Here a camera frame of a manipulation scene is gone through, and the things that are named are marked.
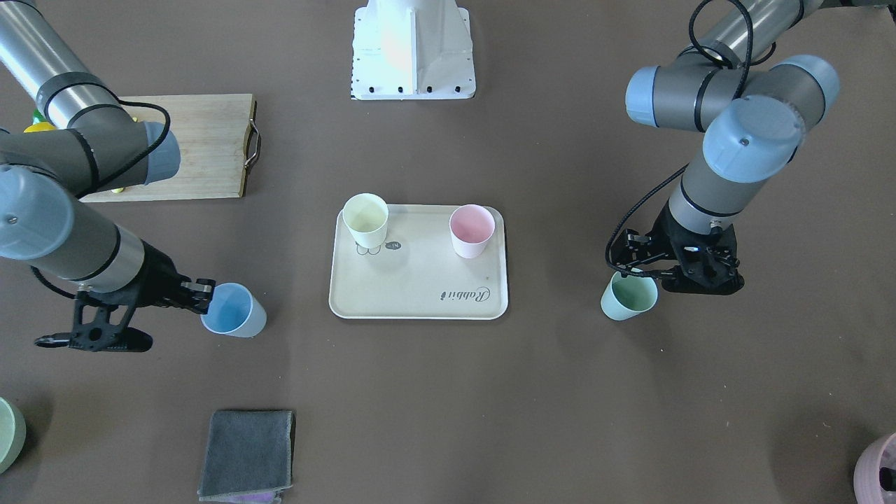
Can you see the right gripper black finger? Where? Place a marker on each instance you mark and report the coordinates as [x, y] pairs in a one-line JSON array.
[[196, 296]]

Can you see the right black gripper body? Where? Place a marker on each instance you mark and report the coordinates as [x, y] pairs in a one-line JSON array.
[[155, 278]]

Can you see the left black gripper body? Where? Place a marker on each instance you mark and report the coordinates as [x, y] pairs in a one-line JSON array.
[[666, 236]]

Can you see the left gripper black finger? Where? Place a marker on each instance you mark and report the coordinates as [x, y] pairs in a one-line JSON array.
[[628, 251]]

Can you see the light blue cup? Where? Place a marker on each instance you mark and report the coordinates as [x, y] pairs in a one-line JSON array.
[[235, 312]]

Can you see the mint green cup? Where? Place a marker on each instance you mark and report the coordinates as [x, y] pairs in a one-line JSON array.
[[628, 296]]

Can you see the pink cup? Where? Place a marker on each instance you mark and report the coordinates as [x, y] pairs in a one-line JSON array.
[[471, 227]]

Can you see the cream yellow cup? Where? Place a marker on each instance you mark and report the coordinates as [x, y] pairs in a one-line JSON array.
[[366, 215]]

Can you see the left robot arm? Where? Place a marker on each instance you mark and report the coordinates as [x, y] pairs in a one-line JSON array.
[[753, 123]]

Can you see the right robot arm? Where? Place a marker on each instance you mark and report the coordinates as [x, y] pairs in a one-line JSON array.
[[95, 145]]

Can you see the cream rabbit tray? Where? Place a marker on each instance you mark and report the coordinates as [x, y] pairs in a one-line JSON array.
[[416, 274]]

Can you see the bamboo cutting board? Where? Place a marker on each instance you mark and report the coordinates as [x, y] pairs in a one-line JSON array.
[[216, 135]]

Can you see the grey folded cloth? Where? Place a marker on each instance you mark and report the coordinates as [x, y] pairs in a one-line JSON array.
[[248, 456]]

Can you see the whole yellow lemon upper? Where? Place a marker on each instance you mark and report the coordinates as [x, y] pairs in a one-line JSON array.
[[39, 127]]

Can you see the mint green bowl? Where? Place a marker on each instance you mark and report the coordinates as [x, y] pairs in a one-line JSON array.
[[13, 433]]

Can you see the pink bowl with ice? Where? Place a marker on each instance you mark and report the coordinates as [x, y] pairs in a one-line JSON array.
[[874, 475]]

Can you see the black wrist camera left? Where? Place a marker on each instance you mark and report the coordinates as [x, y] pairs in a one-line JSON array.
[[715, 278]]

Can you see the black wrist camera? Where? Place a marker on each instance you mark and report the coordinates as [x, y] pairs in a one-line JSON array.
[[101, 323], [715, 278]]

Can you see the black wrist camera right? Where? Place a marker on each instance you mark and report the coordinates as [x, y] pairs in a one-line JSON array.
[[101, 323]]

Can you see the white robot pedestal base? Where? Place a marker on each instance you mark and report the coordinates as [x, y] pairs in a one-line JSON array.
[[412, 50]]

